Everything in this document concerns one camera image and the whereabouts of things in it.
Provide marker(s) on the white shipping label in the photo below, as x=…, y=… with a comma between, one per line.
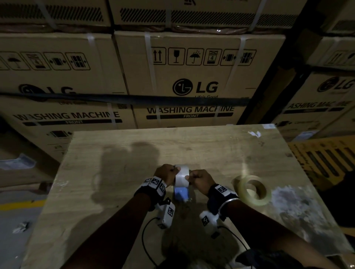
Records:
x=305, y=135

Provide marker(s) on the clear plastic document pouch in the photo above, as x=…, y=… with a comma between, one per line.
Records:
x=16, y=162

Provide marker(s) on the person's left hand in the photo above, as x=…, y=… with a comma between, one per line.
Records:
x=165, y=174

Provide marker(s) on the dark metal rack upright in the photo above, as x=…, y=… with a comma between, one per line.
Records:
x=298, y=30

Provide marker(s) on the person's right hand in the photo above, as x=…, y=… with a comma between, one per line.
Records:
x=201, y=181

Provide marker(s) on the yellow black printed carton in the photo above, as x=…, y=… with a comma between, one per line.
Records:
x=319, y=158

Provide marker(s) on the clear tape roll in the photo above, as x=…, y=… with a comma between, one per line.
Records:
x=240, y=191

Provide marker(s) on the person's left forearm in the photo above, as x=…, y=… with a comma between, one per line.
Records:
x=111, y=235

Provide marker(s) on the white paper scrap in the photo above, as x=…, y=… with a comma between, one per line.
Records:
x=254, y=134

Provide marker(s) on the small white sticker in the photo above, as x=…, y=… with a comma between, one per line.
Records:
x=269, y=126

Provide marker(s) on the plain brown cardboard box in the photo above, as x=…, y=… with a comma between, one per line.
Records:
x=22, y=177

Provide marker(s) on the person's right forearm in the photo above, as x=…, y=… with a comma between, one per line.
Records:
x=271, y=235

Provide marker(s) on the crumpled paper scrap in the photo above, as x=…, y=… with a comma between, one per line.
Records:
x=21, y=227

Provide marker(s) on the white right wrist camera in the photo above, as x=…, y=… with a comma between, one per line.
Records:
x=208, y=221

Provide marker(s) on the blue tape dispenser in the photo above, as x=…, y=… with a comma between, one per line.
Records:
x=181, y=194

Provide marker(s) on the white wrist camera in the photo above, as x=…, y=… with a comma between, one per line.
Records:
x=166, y=213
x=208, y=221

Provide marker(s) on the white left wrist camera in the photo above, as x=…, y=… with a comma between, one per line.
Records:
x=166, y=213

